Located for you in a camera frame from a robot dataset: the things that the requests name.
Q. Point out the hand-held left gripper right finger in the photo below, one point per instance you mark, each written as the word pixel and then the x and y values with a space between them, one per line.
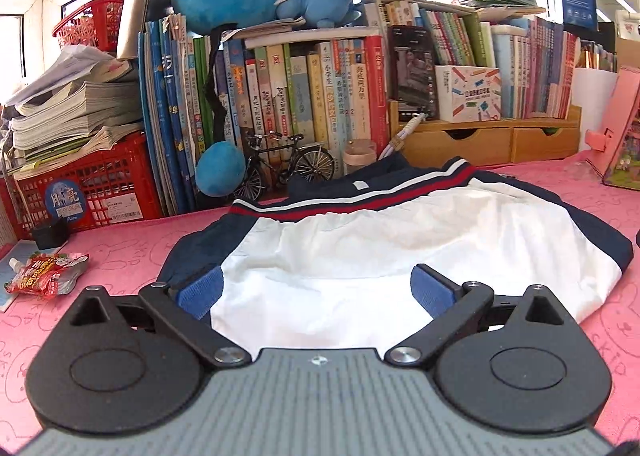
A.
pixel 430 288

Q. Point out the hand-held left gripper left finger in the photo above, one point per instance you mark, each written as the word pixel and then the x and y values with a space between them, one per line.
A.
pixel 202 293

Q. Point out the white and navy jacket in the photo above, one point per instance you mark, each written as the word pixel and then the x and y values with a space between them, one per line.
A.
pixel 375 246

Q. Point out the round blue plush ball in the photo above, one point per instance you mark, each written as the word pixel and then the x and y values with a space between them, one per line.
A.
pixel 220 168

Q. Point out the wide wooden organizer drawer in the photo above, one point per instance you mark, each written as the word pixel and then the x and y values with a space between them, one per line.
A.
pixel 455 146

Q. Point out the pink lidded cup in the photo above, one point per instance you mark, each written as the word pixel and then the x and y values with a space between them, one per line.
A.
pixel 359 158

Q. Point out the red basket with round sticker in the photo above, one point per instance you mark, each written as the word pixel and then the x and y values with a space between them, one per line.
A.
pixel 100 186

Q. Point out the black miniature bicycle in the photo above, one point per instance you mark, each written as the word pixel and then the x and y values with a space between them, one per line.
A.
pixel 290 166

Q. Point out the red snack pouch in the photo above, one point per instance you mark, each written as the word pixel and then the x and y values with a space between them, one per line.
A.
pixel 42 276

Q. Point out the wooden desk organizer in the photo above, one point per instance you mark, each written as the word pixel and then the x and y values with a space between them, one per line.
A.
pixel 500 141

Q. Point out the small black box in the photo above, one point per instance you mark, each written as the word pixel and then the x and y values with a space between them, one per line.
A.
pixel 50 235

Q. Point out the row of blue workbooks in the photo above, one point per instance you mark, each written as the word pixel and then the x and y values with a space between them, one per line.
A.
pixel 172 111

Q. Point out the narrow wooden organizer drawer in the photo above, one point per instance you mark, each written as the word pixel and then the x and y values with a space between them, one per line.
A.
pixel 545 143

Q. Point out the white printed cardboard box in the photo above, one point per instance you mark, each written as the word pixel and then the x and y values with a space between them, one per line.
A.
pixel 467 93

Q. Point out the black smartphone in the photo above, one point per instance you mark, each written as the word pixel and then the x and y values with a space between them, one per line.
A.
pixel 412 71

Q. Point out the row of thick paperback books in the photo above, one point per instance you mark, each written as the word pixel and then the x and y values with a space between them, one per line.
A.
pixel 310 91

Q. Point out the stack of paper workbooks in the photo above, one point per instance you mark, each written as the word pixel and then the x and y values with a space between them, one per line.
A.
pixel 70 106

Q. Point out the row of thin colourful books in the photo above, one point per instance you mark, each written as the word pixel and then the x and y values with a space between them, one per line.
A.
pixel 525 66

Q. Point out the pink miniature house case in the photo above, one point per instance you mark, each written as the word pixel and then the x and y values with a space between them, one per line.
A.
pixel 620 136

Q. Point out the white paper sheet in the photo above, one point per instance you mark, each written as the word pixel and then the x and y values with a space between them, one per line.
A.
pixel 592 88

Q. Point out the grey flat board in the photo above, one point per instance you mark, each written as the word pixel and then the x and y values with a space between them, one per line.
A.
pixel 135 11

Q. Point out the small red plastic basket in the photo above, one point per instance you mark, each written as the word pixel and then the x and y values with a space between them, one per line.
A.
pixel 87 26

